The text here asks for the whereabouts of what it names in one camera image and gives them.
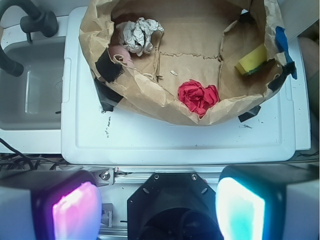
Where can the crumpled red paper ball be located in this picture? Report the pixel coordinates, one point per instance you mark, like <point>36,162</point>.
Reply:
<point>197,98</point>

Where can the black faucet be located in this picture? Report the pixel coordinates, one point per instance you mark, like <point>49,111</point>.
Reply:
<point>36,20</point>

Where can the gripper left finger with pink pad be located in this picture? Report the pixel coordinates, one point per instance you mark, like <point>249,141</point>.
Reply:
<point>49,205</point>

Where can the crumpled white paper ball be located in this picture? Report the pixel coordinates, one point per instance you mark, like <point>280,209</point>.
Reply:
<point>136,37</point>

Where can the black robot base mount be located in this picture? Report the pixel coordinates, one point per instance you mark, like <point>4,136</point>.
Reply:
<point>173,206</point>

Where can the yellow and green sponge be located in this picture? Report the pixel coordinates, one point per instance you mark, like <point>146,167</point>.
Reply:
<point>250,63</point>

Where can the brown paper bag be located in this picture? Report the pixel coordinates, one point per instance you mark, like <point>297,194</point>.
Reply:
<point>202,40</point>

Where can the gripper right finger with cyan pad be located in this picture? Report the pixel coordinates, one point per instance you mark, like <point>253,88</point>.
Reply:
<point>269,202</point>

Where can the grey sink basin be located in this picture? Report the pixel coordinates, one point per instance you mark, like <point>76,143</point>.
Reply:
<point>33,100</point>

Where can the blue tape strip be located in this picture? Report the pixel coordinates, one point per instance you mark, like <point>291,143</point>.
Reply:
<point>282,45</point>

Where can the pink plush toy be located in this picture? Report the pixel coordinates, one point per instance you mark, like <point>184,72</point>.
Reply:
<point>121,54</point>

